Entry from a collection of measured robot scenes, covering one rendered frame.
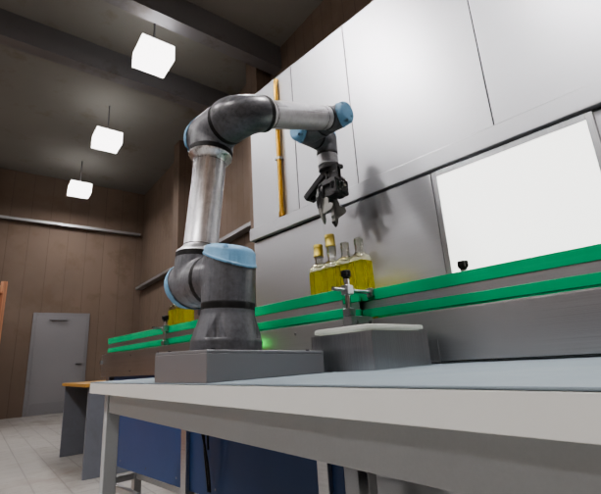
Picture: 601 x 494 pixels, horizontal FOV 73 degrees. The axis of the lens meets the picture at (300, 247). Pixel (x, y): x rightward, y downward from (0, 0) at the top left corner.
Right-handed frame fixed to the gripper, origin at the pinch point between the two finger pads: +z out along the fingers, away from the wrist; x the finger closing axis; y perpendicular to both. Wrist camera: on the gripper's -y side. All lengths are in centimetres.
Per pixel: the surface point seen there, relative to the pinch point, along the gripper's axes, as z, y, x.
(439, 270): 21.8, 31.6, 11.6
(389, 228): 4.6, 16.4, 11.8
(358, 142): -33.7, 5.6, 15.0
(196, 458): 78, -63, -13
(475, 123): -21, 49, 14
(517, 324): 41, 56, -7
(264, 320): 31.3, -20.6, -13.1
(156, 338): 31, -100, -12
